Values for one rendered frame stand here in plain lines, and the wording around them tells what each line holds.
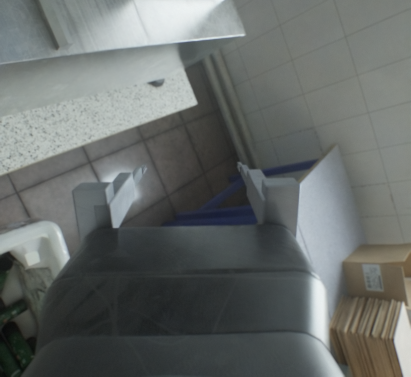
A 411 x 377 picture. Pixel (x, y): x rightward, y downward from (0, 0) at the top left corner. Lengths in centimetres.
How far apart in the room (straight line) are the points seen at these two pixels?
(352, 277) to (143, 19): 142
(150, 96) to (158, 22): 33
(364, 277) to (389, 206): 53
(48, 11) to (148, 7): 16
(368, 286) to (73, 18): 150
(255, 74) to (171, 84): 119
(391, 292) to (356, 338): 28
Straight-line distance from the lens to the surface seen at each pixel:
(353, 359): 152
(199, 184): 187
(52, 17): 38
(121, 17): 44
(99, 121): 68
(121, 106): 72
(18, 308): 89
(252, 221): 123
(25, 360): 83
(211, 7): 60
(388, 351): 145
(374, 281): 159
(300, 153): 197
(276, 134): 200
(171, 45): 50
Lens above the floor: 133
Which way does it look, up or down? 44 degrees down
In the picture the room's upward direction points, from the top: 78 degrees clockwise
